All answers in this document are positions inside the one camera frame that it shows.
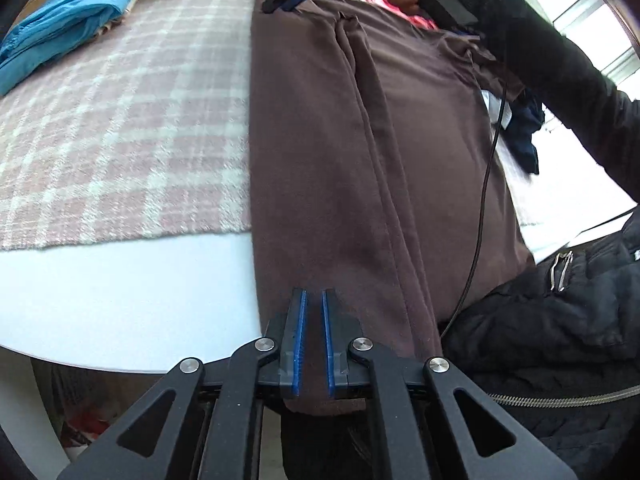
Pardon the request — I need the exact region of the pink checked blanket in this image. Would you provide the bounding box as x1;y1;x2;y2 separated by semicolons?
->
0;0;261;252

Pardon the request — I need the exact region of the black zipped jacket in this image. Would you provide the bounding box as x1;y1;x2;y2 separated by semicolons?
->
440;207;640;480

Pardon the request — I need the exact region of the navy garment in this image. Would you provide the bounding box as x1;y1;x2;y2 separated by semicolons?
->
507;97;546;176

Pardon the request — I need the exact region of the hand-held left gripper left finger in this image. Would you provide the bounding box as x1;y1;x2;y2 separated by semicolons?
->
57;287;308;480

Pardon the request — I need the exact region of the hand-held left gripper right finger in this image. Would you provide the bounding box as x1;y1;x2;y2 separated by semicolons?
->
321;287;576;480

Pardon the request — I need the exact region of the person's right forearm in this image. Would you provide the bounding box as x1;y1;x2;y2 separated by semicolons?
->
425;0;640;206

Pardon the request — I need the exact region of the blue folded garment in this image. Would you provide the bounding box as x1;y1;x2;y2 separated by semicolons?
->
0;0;186;97

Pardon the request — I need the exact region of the pink garment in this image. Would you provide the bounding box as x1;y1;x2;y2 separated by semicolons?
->
365;0;438;31

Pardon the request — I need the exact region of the black cable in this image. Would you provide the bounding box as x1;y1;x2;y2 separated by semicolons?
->
439;75;508;338

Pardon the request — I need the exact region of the brown fleece garment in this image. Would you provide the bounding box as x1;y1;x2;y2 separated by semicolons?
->
248;0;538;416

